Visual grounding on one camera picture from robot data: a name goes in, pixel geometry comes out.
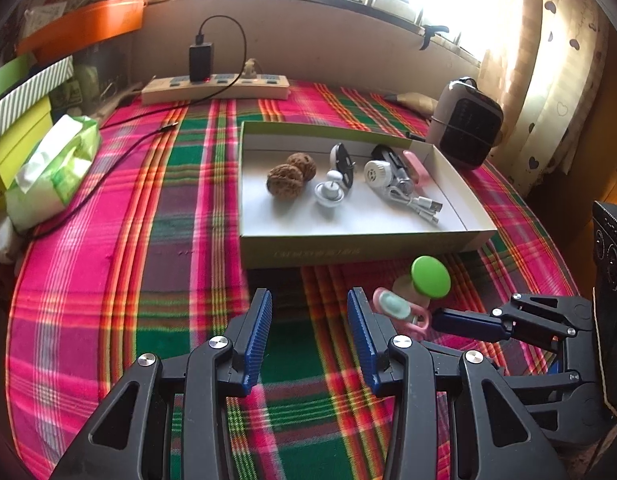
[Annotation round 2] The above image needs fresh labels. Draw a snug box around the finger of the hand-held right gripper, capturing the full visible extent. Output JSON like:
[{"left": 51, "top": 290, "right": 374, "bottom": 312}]
[
  {"left": 423, "top": 341, "right": 614, "bottom": 446},
  {"left": 431, "top": 292, "right": 594, "bottom": 356}
]

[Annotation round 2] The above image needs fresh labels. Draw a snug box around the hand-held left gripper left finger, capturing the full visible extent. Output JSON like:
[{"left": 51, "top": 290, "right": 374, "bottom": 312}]
[{"left": 48, "top": 287, "right": 273, "bottom": 480}]

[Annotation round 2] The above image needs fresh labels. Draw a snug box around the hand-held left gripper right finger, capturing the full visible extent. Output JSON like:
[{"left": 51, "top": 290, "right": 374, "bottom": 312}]
[{"left": 347, "top": 287, "right": 562, "bottom": 480}]

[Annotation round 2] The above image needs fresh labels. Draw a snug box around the pink mint pacifier-like item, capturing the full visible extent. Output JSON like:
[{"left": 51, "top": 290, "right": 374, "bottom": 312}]
[{"left": 373, "top": 287, "right": 433, "bottom": 343}]

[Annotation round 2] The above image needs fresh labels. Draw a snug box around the green mushroom-shaped knob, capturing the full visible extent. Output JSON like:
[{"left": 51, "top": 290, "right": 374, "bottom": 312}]
[{"left": 393, "top": 255, "right": 452, "bottom": 306}]

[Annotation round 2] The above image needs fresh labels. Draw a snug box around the green-sided cardboard box tray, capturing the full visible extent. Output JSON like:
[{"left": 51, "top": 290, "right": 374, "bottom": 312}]
[{"left": 237, "top": 120, "right": 499, "bottom": 271}]

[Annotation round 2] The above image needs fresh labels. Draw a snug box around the white USB cable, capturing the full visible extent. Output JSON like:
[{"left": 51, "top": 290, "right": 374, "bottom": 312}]
[{"left": 386, "top": 185, "right": 445, "bottom": 224}]

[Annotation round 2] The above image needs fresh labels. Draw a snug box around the small white round container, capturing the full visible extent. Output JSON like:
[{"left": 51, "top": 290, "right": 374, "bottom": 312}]
[{"left": 315, "top": 170, "right": 350, "bottom": 211}]

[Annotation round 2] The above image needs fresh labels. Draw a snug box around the brown walnut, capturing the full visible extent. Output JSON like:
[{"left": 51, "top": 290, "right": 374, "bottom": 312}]
[
  {"left": 286, "top": 152, "right": 318, "bottom": 181},
  {"left": 266, "top": 164, "right": 305, "bottom": 202}
]

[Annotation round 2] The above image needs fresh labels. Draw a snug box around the white round device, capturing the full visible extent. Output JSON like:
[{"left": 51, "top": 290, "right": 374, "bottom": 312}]
[{"left": 363, "top": 159, "right": 393, "bottom": 192}]

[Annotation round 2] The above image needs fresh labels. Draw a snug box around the pink pouch case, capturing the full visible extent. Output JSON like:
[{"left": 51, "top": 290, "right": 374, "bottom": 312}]
[{"left": 403, "top": 150, "right": 432, "bottom": 183}]

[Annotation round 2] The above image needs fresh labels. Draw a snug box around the black and white small object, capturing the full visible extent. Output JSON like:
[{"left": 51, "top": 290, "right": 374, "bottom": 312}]
[{"left": 329, "top": 142, "right": 357, "bottom": 188}]

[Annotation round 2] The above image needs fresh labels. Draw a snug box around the black device with dials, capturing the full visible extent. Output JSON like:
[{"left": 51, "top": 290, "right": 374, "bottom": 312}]
[{"left": 591, "top": 200, "right": 617, "bottom": 411}]

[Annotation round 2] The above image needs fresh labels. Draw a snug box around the plaid tablecloth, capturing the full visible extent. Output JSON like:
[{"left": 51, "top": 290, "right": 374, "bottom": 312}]
[{"left": 6, "top": 79, "right": 597, "bottom": 480}]

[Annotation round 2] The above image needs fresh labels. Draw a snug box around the black silver bike light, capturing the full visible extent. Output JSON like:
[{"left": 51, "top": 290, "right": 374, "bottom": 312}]
[{"left": 371, "top": 144, "right": 417, "bottom": 198}]

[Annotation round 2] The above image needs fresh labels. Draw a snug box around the grey space heater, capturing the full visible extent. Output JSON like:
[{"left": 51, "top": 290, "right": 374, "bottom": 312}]
[{"left": 426, "top": 77, "right": 504, "bottom": 171}]

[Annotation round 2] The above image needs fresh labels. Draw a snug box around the brown paper bag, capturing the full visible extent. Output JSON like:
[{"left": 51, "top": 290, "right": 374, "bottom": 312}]
[{"left": 383, "top": 91, "right": 439, "bottom": 116}]

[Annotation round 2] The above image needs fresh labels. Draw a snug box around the beige power strip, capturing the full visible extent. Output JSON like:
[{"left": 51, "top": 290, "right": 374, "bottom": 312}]
[{"left": 141, "top": 74, "right": 290, "bottom": 107}]

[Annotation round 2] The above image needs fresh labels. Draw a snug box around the green wet wipes packet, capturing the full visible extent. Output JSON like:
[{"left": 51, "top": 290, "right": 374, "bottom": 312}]
[{"left": 6, "top": 115, "right": 102, "bottom": 233}]

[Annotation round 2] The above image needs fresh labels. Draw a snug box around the heart-patterned curtain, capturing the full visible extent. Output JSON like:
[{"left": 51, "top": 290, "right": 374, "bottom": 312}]
[{"left": 479, "top": 0, "right": 617, "bottom": 196}]

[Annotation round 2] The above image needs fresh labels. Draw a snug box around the black charger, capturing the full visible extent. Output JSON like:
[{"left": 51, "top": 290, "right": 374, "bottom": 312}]
[{"left": 188, "top": 32, "right": 215, "bottom": 83}]

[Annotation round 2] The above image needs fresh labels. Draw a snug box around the dark glass tank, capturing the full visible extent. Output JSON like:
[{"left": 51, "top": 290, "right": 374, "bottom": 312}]
[{"left": 53, "top": 40, "right": 139, "bottom": 116}]

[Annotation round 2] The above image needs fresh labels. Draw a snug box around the yellow-green box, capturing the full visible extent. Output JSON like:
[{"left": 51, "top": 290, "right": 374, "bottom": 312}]
[{"left": 0, "top": 97, "right": 54, "bottom": 213}]

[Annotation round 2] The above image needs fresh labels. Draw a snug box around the orange box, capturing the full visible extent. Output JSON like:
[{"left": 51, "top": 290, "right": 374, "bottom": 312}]
[{"left": 16, "top": 0, "right": 146, "bottom": 63}]

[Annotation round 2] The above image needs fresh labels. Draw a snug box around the black charging cable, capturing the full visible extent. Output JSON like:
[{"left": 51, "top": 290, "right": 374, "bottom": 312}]
[{"left": 32, "top": 15, "right": 248, "bottom": 237}]

